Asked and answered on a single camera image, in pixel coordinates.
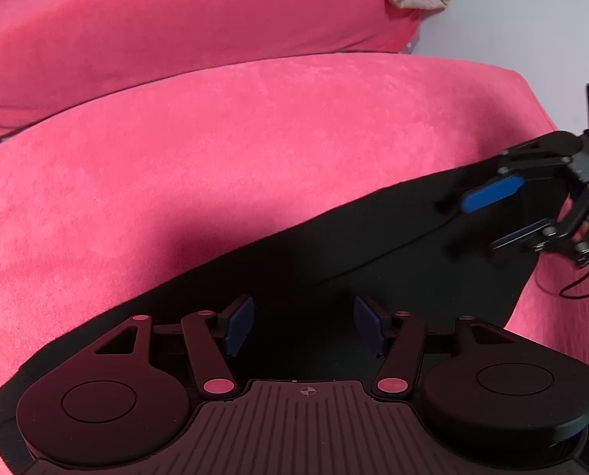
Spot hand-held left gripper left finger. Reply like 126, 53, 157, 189
94, 294, 256, 400

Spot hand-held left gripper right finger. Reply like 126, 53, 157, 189
354, 295, 517, 400

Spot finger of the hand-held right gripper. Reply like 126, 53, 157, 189
489, 182, 589, 269
435, 131, 586, 217

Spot black pants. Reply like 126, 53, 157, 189
0, 156, 567, 475

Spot large pink cushion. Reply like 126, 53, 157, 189
0, 52, 589, 475

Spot thin black cable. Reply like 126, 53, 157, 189
536, 255, 589, 300

